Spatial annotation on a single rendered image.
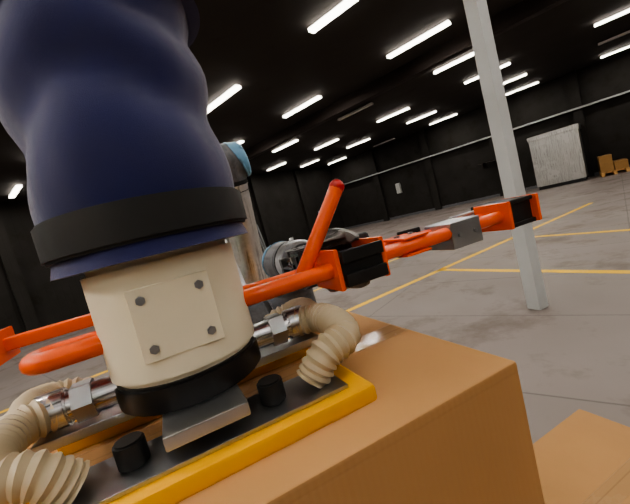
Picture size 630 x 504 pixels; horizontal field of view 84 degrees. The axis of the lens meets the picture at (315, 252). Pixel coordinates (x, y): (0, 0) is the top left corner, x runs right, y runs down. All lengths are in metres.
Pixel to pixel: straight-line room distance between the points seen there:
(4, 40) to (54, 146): 0.10
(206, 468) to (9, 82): 0.39
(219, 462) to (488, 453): 0.27
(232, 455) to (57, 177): 0.30
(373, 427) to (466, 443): 0.10
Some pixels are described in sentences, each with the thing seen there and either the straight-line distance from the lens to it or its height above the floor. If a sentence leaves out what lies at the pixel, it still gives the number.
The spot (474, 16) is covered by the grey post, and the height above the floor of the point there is 2.56.
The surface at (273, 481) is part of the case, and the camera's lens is 0.35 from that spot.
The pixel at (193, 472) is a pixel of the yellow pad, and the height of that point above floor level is 1.14.
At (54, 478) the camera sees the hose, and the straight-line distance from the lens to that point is 0.40.
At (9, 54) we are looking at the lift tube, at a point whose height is 1.53.
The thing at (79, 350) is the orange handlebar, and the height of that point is 1.26.
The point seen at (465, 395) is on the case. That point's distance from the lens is 0.41.
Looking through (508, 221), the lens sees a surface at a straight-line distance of 0.71.
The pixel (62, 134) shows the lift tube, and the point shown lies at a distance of 0.39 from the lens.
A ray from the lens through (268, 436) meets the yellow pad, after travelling 0.38.
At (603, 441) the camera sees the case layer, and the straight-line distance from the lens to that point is 1.32.
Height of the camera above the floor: 1.33
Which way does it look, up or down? 6 degrees down
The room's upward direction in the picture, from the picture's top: 15 degrees counter-clockwise
